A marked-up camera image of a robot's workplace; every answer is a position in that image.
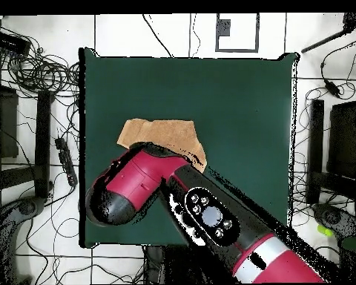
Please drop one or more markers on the grey square floor frame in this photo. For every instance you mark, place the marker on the grey square floor frame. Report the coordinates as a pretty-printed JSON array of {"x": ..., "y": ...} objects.
[{"x": 257, "y": 32}]

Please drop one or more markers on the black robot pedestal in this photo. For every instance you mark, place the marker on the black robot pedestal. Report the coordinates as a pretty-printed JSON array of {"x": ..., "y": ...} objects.
[{"x": 166, "y": 264}]

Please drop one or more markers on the black stand base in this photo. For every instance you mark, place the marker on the black stand base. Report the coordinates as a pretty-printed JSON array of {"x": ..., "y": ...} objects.
[
  {"x": 316, "y": 148},
  {"x": 43, "y": 142}
]

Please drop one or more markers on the yellow-green ball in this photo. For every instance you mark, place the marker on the yellow-green ball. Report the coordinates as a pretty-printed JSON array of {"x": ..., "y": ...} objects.
[{"x": 324, "y": 230}]

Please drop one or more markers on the black power adapter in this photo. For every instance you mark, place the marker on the black power adapter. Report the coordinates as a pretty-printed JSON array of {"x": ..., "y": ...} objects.
[{"x": 332, "y": 88}]

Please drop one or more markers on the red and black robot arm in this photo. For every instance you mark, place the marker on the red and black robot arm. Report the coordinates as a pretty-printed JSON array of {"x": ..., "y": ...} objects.
[{"x": 142, "y": 175}]

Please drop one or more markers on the black tripod pole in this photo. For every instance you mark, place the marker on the black tripod pole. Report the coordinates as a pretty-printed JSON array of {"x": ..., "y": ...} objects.
[{"x": 354, "y": 20}]

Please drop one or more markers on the black power strip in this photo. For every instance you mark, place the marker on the black power strip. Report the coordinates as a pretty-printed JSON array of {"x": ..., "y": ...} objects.
[{"x": 66, "y": 161}]

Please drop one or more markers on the dark green table cloth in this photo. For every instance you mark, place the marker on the dark green table cloth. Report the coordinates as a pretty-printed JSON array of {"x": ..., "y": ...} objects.
[{"x": 240, "y": 104}]

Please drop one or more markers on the tan terry towel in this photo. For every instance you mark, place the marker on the tan terry towel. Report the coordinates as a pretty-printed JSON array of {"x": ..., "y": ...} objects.
[{"x": 166, "y": 130}]

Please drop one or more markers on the dark flat panel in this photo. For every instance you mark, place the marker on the dark flat panel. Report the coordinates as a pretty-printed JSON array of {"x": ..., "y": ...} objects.
[
  {"x": 7, "y": 124},
  {"x": 344, "y": 139}
]

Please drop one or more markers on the grey chair base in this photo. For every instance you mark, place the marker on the grey chair base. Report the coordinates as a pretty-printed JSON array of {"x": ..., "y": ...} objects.
[
  {"x": 332, "y": 216},
  {"x": 26, "y": 207}
]

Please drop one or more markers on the black electronics box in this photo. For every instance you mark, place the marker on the black electronics box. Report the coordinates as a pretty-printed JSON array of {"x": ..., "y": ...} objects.
[{"x": 10, "y": 43}]

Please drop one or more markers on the small grey square patch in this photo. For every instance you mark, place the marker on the small grey square patch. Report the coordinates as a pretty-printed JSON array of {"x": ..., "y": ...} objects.
[{"x": 223, "y": 28}]

